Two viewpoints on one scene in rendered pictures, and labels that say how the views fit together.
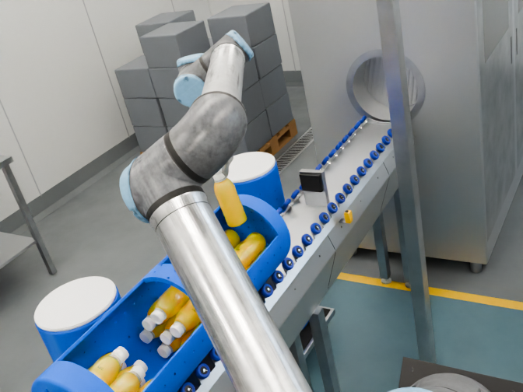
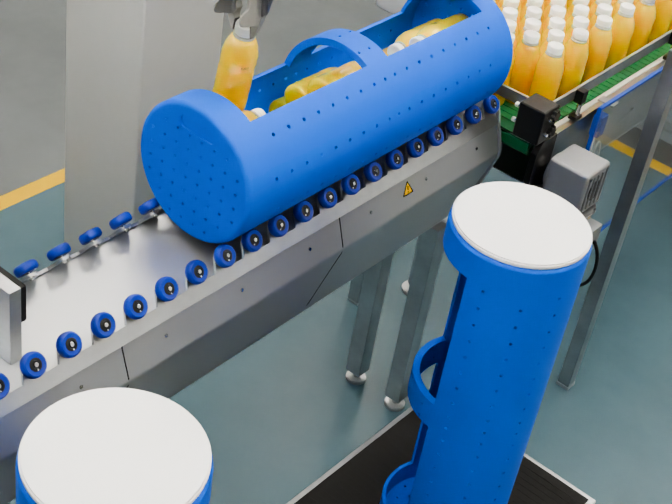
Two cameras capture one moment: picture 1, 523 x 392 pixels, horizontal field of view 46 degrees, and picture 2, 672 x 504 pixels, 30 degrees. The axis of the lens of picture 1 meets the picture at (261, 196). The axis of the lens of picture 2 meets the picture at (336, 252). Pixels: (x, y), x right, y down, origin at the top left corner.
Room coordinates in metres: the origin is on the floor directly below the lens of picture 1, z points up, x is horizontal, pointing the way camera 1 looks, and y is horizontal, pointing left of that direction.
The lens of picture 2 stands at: (3.74, 0.25, 2.40)
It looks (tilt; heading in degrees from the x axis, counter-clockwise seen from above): 37 degrees down; 177
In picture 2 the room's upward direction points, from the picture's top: 10 degrees clockwise
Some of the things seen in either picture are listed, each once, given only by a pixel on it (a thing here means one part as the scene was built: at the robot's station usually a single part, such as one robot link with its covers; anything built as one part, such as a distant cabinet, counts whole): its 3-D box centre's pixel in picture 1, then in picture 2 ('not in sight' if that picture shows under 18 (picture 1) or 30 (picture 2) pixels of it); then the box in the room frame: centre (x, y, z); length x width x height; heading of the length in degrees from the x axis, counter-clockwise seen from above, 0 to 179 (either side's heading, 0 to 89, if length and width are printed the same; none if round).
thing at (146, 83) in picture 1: (204, 89); not in sight; (5.22, 0.27, 0.59); 1.20 x 0.80 x 1.19; 53
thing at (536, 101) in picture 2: not in sight; (534, 120); (1.18, 0.77, 0.95); 0.10 x 0.07 x 0.10; 54
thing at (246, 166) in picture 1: (244, 166); (116, 455); (2.47, 0.04, 1.03); 0.28 x 0.28 x 0.01
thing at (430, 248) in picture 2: not in sight; (414, 319); (1.19, 0.60, 0.31); 0.06 x 0.06 x 0.63; 54
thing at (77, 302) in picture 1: (75, 302); (521, 223); (1.73, 0.69, 1.03); 0.28 x 0.28 x 0.01
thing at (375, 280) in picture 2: not in sight; (372, 293); (1.11, 0.49, 0.31); 0.06 x 0.06 x 0.63; 54
